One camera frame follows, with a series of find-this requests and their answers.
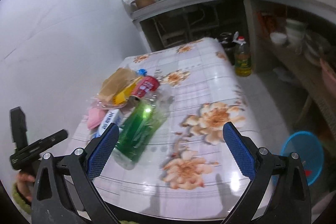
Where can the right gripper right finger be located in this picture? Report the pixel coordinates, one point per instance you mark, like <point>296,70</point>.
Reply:
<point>290,201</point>

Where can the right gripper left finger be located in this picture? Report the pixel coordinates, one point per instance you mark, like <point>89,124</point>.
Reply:
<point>52,202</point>

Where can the blue white toothpaste box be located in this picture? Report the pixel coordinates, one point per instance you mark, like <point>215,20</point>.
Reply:
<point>112,116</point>

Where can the yellow small box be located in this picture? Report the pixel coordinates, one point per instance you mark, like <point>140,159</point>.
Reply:
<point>123,96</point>

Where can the green plastic drink bottle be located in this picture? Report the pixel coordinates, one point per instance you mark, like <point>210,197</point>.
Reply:
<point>149,113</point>

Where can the brown paper bag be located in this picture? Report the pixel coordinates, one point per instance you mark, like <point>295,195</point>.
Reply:
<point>121,79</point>

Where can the red milk can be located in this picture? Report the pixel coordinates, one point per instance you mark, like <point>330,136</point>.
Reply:
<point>146,85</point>

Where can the blue wrapper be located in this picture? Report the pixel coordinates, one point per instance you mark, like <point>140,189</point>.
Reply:
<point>142,72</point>

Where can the blue plastic trash basket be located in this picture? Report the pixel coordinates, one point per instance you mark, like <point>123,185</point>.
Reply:
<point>310,151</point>

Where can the left hand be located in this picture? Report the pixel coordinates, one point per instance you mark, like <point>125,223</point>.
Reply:
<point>23,181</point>

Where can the pink sponge pack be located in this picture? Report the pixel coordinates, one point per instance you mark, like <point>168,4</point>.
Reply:
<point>95,117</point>

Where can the floral tablecloth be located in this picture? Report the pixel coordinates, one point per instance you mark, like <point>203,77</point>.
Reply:
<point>187,171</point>

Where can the pink plastic basin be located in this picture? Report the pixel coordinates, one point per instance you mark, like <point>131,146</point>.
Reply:
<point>328,76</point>

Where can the cooking oil bottle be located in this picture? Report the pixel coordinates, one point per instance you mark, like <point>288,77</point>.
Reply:
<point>242,55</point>

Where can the white bowl on shelf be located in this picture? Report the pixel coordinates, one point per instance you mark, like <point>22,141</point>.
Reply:
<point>278,38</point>

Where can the stacked bowls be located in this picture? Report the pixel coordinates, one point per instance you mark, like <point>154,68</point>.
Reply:
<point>295,31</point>

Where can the dark clay jar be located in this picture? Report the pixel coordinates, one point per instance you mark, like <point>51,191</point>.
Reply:
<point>226,40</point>

